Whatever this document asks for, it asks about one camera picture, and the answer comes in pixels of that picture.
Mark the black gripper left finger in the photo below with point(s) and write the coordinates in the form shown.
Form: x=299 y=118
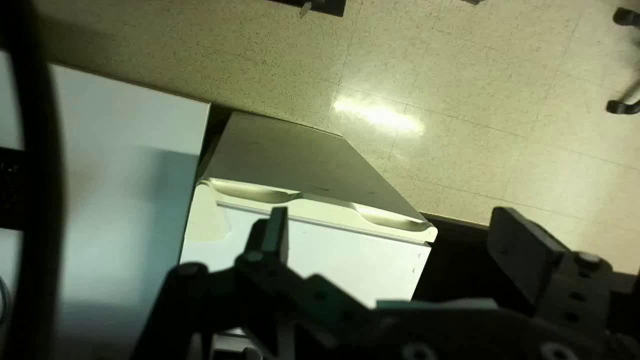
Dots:
x=267 y=247

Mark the white mini fridge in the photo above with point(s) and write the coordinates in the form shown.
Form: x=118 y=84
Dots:
x=344 y=220

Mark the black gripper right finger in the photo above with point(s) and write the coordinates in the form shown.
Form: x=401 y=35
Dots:
x=562 y=287

